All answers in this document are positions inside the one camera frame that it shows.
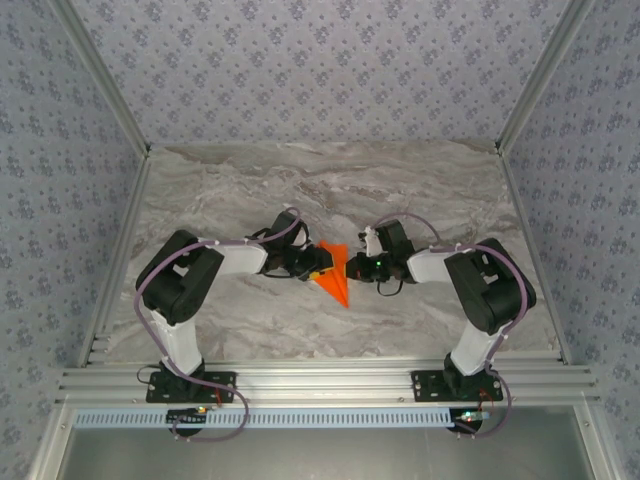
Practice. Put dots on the orange paper sheet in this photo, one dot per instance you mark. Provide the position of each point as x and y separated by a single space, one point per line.
340 285

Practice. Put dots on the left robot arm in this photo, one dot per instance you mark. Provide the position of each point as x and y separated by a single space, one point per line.
177 345

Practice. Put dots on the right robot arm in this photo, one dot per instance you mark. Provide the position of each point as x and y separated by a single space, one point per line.
490 290

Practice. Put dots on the steel sheet panel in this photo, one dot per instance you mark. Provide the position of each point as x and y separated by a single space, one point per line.
320 455

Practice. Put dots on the small black circuit board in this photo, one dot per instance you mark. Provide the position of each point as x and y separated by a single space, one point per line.
185 416
472 416

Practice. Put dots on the aluminium front rail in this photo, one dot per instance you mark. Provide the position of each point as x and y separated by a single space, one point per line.
320 380

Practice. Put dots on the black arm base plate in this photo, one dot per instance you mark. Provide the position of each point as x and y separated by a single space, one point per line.
225 385
425 387

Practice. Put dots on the aluminium side rail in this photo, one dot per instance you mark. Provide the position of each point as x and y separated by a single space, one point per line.
117 250
532 225

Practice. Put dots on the aluminium corner post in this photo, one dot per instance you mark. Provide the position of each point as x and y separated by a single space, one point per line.
100 75
545 75

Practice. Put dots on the aluminium lower frame bar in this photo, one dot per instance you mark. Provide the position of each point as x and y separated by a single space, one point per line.
597 445
50 445

